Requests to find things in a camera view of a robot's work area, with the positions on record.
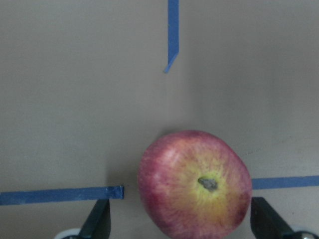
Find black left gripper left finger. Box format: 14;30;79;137
78;199;110;239

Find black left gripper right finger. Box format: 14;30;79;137
250;197;299;239

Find red yellow apple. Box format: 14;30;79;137
138;130;252;239

